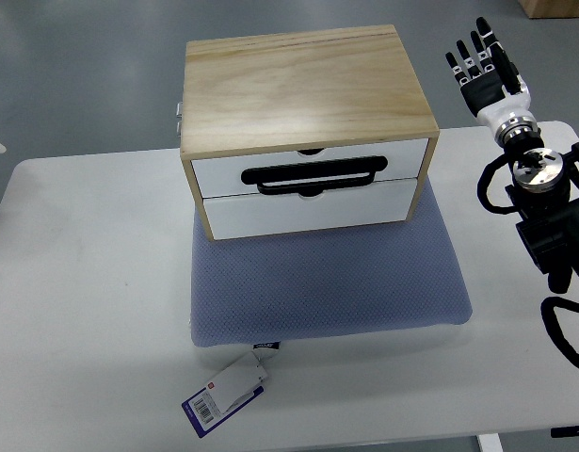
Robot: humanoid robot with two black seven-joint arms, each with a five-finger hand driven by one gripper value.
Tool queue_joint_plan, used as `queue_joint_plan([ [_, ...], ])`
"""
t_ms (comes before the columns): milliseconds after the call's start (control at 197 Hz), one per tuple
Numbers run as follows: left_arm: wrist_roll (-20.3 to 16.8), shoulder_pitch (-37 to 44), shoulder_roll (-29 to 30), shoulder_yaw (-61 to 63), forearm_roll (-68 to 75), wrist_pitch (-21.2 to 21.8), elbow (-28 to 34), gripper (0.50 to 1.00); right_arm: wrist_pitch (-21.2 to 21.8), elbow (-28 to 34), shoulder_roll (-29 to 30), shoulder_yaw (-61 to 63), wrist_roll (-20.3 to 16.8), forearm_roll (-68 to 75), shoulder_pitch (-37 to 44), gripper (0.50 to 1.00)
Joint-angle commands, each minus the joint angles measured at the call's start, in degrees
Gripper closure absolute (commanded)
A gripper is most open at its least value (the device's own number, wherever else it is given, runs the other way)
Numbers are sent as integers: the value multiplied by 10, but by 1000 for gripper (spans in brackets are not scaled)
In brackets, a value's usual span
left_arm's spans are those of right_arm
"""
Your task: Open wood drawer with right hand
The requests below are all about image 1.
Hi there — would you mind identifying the black looped cable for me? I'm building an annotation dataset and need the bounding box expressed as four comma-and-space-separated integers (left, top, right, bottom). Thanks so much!
539, 296, 579, 371

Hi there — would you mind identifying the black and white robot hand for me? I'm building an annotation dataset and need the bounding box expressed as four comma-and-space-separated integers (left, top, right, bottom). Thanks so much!
445, 17, 539, 147

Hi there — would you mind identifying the blue-grey mesh cushion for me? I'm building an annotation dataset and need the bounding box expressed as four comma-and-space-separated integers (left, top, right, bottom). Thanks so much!
190, 186, 473, 347

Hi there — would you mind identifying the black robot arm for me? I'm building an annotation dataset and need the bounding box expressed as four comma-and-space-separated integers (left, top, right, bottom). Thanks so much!
476, 124, 579, 294

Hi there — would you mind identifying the white and blue price tag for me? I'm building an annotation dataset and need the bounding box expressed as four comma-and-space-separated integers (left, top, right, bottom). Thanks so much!
182, 351, 268, 439

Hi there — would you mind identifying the wooden drawer cabinet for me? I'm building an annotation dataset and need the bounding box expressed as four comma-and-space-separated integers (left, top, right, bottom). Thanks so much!
180, 25, 440, 240

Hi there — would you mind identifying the cardboard box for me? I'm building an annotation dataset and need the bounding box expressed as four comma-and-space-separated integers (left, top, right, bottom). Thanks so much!
518, 0, 579, 19

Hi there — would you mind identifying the black bracket at table edge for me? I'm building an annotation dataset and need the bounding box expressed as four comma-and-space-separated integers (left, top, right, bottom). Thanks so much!
551, 425, 579, 439

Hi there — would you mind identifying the black drawer handle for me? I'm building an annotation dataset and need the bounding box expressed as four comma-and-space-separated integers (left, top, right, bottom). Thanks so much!
241, 155, 388, 197

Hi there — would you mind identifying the white table leg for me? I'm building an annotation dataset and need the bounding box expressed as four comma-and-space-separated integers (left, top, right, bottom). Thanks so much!
476, 433, 504, 452

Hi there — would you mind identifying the white drawer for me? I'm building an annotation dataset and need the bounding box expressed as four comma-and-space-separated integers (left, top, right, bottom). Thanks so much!
192, 138, 428, 199

